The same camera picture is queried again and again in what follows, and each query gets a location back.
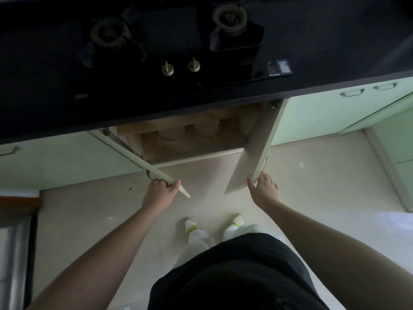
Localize person's right hand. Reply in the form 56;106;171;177
247;172;282;212

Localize person's left hand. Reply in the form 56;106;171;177
142;179;181;218

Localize pale green cabinet door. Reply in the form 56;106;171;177
224;98;290;195
89;128;191;199

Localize person's right forearm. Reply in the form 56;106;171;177
261;200;413;310

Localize person's left forearm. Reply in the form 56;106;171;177
27;205;162;310

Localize person's white trousers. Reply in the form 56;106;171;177
176;222;270;268

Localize person's black shirt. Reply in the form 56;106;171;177
148;233;330;310

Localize black countertop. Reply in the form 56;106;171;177
0;0;413;146

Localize dark stove label sticker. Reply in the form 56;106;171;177
266;59;293;78

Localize narrow pale green corner cupboard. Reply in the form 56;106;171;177
342;93;413;212

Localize glass sliding door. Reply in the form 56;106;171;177
0;216;38;310

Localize black glass gas stove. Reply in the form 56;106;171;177
72;0;295;105

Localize brown wooden door frame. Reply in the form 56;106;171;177
0;195;43;220

